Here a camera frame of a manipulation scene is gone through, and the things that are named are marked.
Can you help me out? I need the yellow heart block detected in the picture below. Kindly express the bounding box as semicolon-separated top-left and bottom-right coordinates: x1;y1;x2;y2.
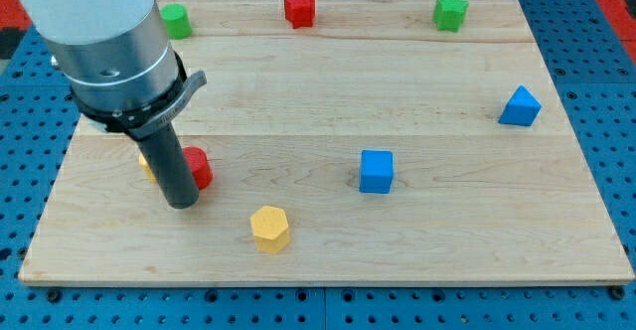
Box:
138;153;156;183

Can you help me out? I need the green cylinder block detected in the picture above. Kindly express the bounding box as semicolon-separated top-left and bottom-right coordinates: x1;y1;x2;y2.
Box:
160;3;192;40

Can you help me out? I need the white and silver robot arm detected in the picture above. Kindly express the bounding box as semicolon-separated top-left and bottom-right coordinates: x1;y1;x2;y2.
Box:
20;0;206;140

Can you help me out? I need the red cylinder block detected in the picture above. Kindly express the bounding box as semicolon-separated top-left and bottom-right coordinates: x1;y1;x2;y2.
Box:
183;146;214;190

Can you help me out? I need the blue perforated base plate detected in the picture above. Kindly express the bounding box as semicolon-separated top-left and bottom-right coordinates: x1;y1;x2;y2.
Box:
1;0;635;329

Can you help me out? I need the green star block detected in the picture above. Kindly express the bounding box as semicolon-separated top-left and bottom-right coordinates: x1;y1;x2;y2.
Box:
432;0;470;32

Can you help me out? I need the blue cube block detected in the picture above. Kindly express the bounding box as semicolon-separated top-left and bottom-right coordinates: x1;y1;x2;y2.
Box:
359;150;395;194

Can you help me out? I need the blue triangle block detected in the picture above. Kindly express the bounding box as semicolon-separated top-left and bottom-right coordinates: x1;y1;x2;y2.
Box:
498;85;542;126

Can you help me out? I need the red star block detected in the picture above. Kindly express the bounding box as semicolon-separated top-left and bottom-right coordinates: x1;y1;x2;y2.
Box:
283;0;316;29

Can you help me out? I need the yellow hexagon block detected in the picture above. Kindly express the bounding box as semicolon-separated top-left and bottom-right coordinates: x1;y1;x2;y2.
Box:
249;206;290;254

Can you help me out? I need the light wooden board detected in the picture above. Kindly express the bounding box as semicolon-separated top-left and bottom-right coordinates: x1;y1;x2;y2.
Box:
19;0;634;287

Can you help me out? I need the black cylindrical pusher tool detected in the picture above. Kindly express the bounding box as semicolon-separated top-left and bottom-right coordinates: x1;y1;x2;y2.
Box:
137;124;200;209

